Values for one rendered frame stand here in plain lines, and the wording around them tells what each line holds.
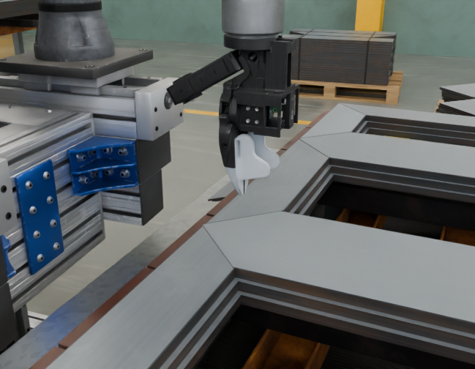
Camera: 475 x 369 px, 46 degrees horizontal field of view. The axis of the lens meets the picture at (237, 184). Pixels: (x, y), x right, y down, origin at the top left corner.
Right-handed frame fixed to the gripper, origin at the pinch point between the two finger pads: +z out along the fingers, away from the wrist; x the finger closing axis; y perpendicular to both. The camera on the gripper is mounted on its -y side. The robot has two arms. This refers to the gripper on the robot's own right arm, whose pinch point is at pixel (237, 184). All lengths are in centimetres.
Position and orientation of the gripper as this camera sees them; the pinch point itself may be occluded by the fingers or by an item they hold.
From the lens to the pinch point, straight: 75.8
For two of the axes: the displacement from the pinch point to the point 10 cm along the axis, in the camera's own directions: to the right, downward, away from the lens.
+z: 0.0, 9.2, 3.8
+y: 9.1, 1.6, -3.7
